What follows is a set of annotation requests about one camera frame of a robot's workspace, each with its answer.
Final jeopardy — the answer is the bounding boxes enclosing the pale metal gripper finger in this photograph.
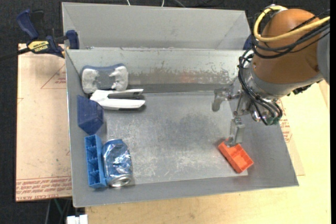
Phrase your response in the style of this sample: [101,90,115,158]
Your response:
[212,88,238,113]
[226,116,247,147]

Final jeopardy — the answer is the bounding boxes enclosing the orange plastic block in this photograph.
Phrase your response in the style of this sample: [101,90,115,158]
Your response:
[217,138,255,174]

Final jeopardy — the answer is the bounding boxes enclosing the grey metal bin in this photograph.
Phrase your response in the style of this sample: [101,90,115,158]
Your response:
[61,2,300,208]

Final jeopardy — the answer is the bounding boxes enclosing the white stapler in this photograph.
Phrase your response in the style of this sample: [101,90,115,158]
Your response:
[89,88,146,112]

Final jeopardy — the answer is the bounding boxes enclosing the blue and white sponge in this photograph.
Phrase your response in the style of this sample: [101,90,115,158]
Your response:
[81,63,130,94]

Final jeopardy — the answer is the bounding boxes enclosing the crushed blue drink can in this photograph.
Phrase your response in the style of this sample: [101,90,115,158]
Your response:
[101,138,135,188]

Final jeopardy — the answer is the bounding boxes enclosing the dark blue wedge block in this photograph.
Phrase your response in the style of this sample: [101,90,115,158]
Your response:
[76,94,105,136]

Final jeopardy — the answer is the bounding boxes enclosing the blue ribbed plastic block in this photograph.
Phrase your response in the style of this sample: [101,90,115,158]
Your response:
[84,134,108,190]

